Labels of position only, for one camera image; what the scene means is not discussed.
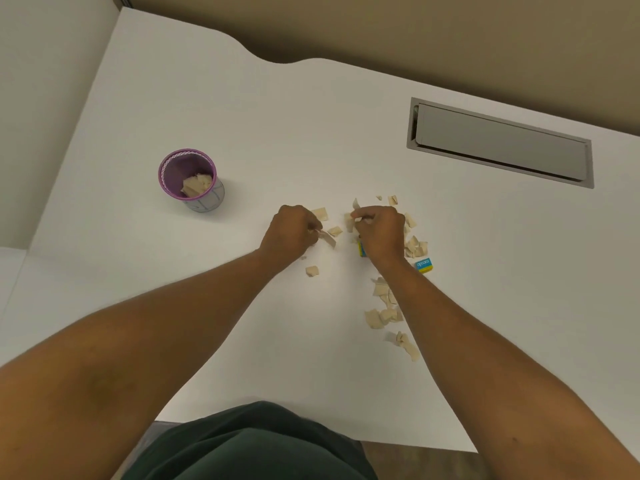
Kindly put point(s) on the person's right hand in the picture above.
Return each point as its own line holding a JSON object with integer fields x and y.
{"x": 384, "y": 234}

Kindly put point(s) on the person's left hand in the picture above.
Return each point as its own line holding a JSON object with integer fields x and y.
{"x": 286, "y": 235}

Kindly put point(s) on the person's right fingers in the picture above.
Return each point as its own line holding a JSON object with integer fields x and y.
{"x": 364, "y": 218}

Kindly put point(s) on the person's left fingers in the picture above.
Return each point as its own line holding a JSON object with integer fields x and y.
{"x": 311, "y": 224}

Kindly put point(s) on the torn beige paper piece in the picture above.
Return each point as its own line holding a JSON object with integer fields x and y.
{"x": 356, "y": 204}
{"x": 328, "y": 238}

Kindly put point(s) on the person's right forearm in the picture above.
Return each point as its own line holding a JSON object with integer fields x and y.
{"x": 480, "y": 374}

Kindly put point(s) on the person's left forearm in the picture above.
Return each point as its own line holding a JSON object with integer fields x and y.
{"x": 125, "y": 354}

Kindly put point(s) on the blue and yellow eraser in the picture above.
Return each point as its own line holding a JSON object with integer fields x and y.
{"x": 424, "y": 265}
{"x": 361, "y": 249}

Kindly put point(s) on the scattered pile of beige scraps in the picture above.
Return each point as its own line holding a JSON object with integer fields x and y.
{"x": 387, "y": 314}

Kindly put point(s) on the purple mesh pen cup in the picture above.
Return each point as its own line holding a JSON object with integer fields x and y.
{"x": 200, "y": 189}

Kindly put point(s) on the paper scraps inside cup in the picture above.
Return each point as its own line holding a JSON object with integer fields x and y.
{"x": 196, "y": 185}

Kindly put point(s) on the person's dark green shirt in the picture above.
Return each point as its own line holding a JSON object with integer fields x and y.
{"x": 250, "y": 444}

